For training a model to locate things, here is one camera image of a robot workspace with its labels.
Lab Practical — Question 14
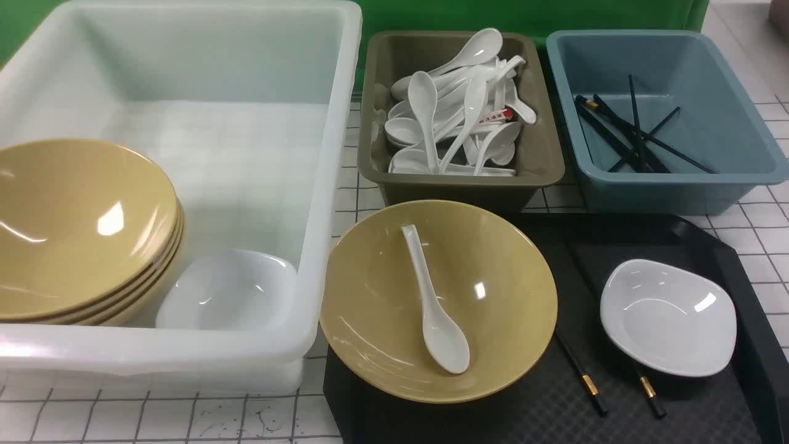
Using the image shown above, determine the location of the tan noodle bowl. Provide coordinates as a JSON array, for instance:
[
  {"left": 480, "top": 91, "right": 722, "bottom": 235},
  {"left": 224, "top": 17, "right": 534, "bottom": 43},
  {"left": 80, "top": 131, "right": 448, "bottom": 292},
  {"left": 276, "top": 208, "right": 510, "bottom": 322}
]
[{"left": 319, "top": 200, "right": 558, "bottom": 404}]

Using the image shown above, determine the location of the black chopstick long diagonal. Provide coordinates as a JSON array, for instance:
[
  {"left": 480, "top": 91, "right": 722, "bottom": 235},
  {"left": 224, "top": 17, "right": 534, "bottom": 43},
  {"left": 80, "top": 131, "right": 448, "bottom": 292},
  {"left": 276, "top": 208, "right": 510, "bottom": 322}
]
[{"left": 594, "top": 94, "right": 717, "bottom": 174}]

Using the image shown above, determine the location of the white spoon red print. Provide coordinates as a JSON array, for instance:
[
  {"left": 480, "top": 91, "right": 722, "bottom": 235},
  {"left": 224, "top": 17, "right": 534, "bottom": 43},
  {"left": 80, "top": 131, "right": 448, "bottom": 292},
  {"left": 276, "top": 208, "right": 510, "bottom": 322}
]
[{"left": 478, "top": 107, "right": 513, "bottom": 124}]

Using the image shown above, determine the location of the white spoon long diagonal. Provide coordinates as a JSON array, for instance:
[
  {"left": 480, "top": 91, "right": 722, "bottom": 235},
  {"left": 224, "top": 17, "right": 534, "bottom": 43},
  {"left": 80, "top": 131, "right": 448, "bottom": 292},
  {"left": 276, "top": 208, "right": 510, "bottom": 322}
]
[{"left": 439, "top": 73, "right": 488, "bottom": 175}]

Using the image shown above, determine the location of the top stacked tan bowl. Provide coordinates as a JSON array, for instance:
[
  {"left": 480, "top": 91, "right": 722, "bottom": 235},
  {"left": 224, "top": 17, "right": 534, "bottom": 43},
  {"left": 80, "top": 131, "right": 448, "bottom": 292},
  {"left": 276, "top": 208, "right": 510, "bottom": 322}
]
[{"left": 2, "top": 138, "right": 185, "bottom": 325}]

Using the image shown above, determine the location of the white spoon upright centre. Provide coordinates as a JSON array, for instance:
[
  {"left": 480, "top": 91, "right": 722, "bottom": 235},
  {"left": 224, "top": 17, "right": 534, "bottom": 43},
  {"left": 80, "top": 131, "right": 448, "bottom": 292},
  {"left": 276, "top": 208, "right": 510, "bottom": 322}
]
[{"left": 407, "top": 71, "right": 438, "bottom": 174}]

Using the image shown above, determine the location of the blue chopstick bin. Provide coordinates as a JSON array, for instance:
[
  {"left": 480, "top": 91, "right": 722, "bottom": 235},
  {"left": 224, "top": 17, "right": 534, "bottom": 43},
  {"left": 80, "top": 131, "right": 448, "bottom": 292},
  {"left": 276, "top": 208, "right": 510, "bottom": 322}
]
[{"left": 546, "top": 29, "right": 787, "bottom": 215}]

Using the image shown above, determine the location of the white ceramic soup spoon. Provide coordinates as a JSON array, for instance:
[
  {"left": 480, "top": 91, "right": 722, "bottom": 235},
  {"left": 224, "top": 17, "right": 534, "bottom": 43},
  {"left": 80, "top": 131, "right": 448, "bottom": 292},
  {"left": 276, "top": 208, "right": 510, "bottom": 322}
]
[{"left": 401, "top": 224, "right": 470, "bottom": 374}]

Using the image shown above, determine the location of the stacked tan bowl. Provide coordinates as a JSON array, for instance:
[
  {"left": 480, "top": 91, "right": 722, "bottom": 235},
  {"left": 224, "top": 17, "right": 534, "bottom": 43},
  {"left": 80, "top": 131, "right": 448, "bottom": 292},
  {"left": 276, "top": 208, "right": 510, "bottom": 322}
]
[
  {"left": 32, "top": 207, "right": 185, "bottom": 327},
  {"left": 2, "top": 186, "right": 185, "bottom": 326},
  {"left": 80, "top": 232, "right": 184, "bottom": 327},
  {"left": 2, "top": 138, "right": 185, "bottom": 325}
]

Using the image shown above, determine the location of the white dish in bin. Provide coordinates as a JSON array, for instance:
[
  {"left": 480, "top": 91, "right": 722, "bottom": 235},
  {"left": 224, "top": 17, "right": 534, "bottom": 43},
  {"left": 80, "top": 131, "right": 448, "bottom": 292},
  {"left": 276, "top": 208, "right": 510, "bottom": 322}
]
[{"left": 155, "top": 249, "right": 298, "bottom": 331}]

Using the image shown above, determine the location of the olive green spoon bin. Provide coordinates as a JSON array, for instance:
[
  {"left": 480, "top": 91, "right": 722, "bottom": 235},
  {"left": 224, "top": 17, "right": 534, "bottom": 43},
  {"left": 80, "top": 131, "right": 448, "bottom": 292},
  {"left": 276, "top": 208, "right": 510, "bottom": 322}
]
[{"left": 358, "top": 30, "right": 565, "bottom": 213}]

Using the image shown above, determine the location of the black chopstick upright in bin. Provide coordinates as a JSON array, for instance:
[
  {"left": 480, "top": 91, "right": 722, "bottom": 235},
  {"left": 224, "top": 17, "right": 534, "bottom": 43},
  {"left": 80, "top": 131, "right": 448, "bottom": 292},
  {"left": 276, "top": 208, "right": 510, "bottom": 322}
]
[{"left": 628, "top": 73, "right": 651, "bottom": 173}]

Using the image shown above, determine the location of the black chopstick left in bin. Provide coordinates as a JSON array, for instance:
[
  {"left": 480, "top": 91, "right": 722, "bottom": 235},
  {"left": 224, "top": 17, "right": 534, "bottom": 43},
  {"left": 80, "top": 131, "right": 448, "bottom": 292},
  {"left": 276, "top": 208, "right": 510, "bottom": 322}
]
[{"left": 574, "top": 95, "right": 643, "bottom": 173}]

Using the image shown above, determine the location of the black chopstick gold band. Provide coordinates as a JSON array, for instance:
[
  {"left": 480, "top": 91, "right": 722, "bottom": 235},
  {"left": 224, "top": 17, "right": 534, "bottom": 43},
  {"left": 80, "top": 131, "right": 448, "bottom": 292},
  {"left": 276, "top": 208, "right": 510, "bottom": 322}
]
[
  {"left": 629, "top": 359, "right": 667, "bottom": 421},
  {"left": 555, "top": 326, "right": 608, "bottom": 417}
]

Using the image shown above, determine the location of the bottom stacked tan bowl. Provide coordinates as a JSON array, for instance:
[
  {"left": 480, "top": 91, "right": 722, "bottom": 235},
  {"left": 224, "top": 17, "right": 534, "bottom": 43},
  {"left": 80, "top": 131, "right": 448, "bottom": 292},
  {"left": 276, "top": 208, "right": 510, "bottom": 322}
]
[{"left": 80, "top": 232, "right": 184, "bottom": 327}]

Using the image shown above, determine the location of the black plastic serving tray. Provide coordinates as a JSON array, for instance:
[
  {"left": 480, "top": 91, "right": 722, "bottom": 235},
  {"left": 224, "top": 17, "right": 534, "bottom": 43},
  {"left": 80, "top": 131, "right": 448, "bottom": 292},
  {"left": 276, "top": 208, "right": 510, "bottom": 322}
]
[{"left": 323, "top": 213, "right": 787, "bottom": 443}]

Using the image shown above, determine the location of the white spoon top of pile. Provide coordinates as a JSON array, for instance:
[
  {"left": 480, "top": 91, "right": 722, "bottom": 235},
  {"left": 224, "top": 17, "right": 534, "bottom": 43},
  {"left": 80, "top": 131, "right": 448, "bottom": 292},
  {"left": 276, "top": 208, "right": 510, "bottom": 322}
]
[{"left": 427, "top": 28, "right": 504, "bottom": 76}]

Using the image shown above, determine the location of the white spoon lower right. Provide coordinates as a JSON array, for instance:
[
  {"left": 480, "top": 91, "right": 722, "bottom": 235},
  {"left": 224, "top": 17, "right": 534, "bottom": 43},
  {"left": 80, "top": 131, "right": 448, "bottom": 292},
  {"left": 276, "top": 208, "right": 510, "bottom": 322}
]
[{"left": 473, "top": 123, "right": 522, "bottom": 175}]

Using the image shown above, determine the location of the large translucent white bin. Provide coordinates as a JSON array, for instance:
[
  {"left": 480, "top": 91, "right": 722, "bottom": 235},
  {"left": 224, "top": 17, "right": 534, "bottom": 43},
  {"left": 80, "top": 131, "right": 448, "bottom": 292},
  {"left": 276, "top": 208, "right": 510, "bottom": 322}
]
[{"left": 1, "top": 1, "right": 362, "bottom": 399}]

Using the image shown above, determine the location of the black chopstick crossing diagonal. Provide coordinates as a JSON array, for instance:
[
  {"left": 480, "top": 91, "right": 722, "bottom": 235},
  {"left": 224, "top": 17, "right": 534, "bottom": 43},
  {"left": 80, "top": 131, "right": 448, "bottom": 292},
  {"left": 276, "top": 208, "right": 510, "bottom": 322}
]
[{"left": 608, "top": 106, "right": 681, "bottom": 173}]

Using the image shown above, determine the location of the white square side dish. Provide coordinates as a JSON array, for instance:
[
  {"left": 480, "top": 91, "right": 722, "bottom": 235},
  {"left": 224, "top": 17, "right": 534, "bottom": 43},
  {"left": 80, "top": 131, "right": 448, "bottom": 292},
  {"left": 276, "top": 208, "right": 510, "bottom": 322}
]
[{"left": 600, "top": 258, "right": 737, "bottom": 377}]

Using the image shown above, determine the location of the white spoon left side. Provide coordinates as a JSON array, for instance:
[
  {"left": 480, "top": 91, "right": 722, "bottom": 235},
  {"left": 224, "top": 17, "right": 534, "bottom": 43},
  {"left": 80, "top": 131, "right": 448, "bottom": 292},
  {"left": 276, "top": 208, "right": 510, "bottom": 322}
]
[{"left": 384, "top": 117, "right": 423, "bottom": 148}]

